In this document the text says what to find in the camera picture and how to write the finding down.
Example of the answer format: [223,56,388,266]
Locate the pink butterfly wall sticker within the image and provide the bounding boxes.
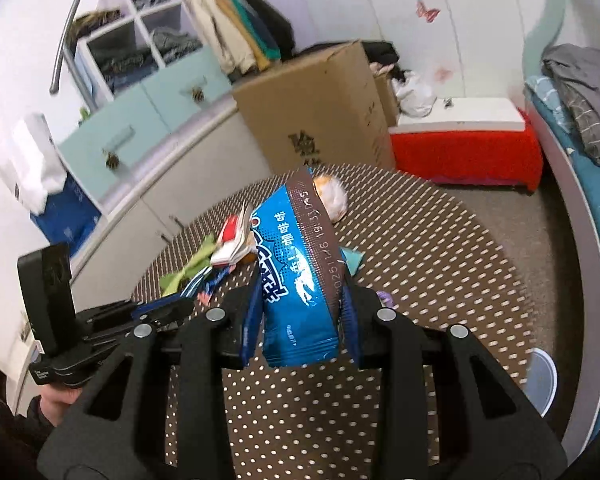
[416,0,441,24]

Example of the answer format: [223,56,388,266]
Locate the large cardboard box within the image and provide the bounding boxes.
[233,41,396,174]

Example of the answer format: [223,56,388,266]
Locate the green plush toy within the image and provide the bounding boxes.
[159,234,216,297]

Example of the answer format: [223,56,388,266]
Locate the blue snack wrapper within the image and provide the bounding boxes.
[251,169,347,367]

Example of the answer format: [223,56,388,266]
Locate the chrome curved rail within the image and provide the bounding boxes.
[48,0,81,96]

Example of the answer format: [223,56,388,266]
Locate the white cabinet teal drawers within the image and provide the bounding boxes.
[56,0,270,310]

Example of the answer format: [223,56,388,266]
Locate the teal quilted bed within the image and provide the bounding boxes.
[526,88,600,454]

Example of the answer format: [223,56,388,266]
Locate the red white paper booklet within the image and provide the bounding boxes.
[210,204,257,266]

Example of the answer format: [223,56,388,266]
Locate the teal orange packet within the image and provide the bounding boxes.
[340,247,364,276]

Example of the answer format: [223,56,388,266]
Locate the orange white snack bag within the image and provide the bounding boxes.
[313,174,348,223]

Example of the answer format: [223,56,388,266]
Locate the brown polka dot tablecloth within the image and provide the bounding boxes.
[130,161,538,480]

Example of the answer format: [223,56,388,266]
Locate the red storage ottoman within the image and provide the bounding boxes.
[389,98,543,193]

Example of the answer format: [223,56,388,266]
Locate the person left hand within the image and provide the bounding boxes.
[28,384,83,427]

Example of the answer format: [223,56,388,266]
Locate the white plastic bag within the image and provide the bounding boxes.
[391,72,437,118]

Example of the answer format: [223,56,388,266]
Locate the clear blue trash bin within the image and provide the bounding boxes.
[522,348,558,417]

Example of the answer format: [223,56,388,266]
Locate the grey folded blanket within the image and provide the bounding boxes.
[543,44,600,166]

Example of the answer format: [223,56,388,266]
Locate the white paper bag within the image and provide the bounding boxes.
[0,113,68,216]

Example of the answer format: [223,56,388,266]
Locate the blue shopping bag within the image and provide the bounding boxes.
[30,174,102,257]

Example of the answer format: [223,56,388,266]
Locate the small colourful candy wrapper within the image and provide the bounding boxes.
[180,264,236,307]

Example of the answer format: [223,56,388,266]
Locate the hanging clothes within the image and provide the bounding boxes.
[183,0,285,78]

